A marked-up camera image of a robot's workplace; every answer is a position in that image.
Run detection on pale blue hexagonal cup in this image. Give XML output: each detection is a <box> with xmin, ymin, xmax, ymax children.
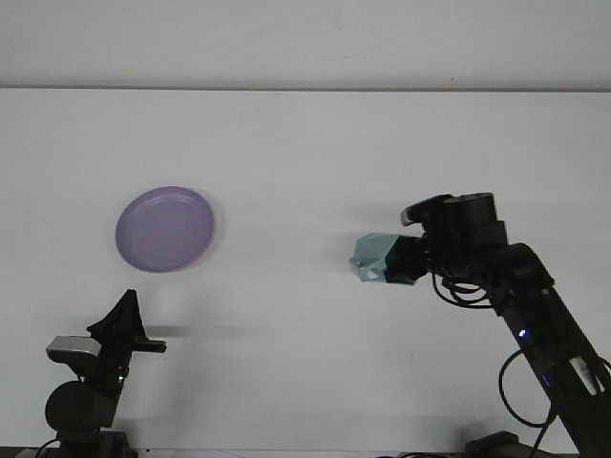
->
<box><xmin>348</xmin><ymin>232</ymin><xmax>416</xmax><ymax>286</ymax></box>

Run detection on pale purple round plate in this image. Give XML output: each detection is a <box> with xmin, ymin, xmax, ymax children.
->
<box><xmin>115</xmin><ymin>185</ymin><xmax>219</xmax><ymax>274</ymax></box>

